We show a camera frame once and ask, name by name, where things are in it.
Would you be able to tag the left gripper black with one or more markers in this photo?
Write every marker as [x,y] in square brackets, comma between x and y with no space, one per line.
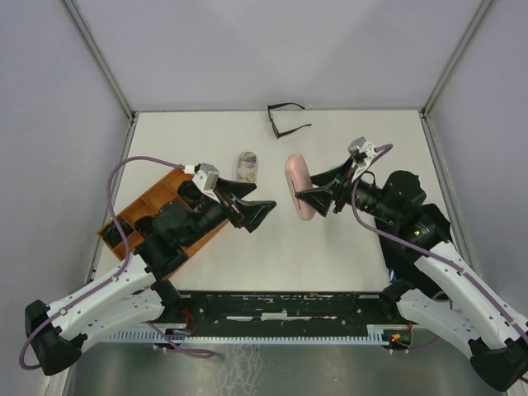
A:
[251,214]

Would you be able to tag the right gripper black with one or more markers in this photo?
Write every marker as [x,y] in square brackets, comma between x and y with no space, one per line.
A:
[322,199]

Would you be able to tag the pink glasses case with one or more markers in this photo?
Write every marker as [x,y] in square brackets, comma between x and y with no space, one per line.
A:
[298,180]

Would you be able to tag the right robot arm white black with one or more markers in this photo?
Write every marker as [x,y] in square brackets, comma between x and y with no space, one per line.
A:
[484,328]

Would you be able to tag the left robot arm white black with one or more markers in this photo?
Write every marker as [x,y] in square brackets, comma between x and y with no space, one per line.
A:
[60,332]

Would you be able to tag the rolled black tie upper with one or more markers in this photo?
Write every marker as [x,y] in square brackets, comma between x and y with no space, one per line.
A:
[190,194]

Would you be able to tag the rolled black tie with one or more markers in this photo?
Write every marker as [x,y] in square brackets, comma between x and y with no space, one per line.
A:
[111,235]
[190,194]

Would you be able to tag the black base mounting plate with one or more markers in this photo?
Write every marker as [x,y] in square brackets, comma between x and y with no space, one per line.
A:
[202,308]

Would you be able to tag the orange wooden divided tray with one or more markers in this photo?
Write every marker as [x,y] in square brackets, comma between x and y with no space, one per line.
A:
[168,232]

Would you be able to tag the rolled black tie lower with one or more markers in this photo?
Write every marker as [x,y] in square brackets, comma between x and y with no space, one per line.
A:
[111,235]

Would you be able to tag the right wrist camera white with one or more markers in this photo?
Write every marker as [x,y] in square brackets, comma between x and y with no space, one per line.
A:
[363,153]

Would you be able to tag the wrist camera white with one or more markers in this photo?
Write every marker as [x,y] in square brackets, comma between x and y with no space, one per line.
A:
[204,177]
[363,153]

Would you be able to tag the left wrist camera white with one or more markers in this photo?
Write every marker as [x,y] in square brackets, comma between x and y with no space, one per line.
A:
[204,177]

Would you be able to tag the black frame eyeglasses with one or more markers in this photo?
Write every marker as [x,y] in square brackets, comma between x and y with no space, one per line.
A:
[278,127]

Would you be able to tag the right aluminium frame post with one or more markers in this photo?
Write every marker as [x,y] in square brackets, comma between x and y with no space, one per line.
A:
[457,55]

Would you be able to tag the aluminium frame post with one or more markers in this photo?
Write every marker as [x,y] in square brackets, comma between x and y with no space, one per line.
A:
[81,25]
[457,55]

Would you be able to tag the white slotted cable duct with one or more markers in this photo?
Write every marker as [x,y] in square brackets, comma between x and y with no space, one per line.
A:
[289,333]

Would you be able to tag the left aluminium frame post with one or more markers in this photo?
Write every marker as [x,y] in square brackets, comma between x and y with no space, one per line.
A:
[81,25]

